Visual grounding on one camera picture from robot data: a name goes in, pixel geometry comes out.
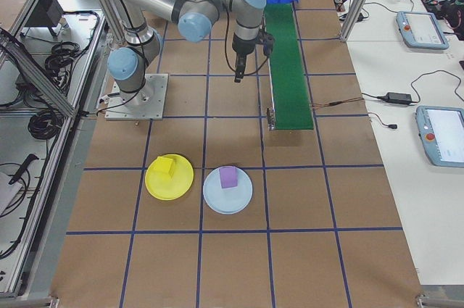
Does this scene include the purple foam cube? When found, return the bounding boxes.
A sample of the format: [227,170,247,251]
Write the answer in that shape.
[218,166,239,189]

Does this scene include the yellow foam cube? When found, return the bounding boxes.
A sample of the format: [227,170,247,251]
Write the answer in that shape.
[154,156,176,178]

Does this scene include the yellow plastic plate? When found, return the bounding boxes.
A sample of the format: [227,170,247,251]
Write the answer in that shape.
[144,154,195,201]

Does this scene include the light blue plastic plate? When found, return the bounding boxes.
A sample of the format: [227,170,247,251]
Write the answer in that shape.
[202,166,254,215]

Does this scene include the green conveyor belt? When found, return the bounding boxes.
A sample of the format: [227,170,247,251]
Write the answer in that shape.
[261,2,315,132]

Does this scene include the black power adapter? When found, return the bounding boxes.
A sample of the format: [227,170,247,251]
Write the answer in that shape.
[376,92,414,105]

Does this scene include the grey blue teach pendant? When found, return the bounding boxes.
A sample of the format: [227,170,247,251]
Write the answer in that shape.
[394,9,450,51]
[414,104,464,168]

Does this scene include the white side bench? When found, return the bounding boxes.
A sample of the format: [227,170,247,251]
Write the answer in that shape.
[320,0,464,289]

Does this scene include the white paper sheet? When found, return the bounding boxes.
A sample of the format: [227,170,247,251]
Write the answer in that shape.
[0,172,23,217]

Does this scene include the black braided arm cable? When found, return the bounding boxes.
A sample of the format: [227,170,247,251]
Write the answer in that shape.
[223,7,271,78]

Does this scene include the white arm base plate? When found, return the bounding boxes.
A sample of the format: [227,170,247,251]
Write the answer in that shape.
[104,72,170,121]

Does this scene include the red and black wire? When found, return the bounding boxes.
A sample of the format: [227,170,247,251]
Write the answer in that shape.
[310,97,364,110]

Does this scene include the aluminium extrusion post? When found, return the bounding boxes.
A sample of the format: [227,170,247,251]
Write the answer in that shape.
[339,0,385,43]

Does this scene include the black cable plug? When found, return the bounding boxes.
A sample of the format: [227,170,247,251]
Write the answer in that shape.
[368,112,399,130]

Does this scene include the coiled black cable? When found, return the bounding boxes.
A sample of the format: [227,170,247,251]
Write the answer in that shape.
[28,110,61,141]
[45,41,88,77]

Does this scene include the metal V-shaped frame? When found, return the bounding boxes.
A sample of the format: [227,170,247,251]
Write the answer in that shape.
[0,0,109,300]

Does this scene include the black box in frame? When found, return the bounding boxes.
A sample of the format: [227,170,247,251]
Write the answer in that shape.
[24,0,65,38]

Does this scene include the black handle tool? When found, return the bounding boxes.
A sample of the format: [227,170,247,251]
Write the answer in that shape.
[7,154,40,185]

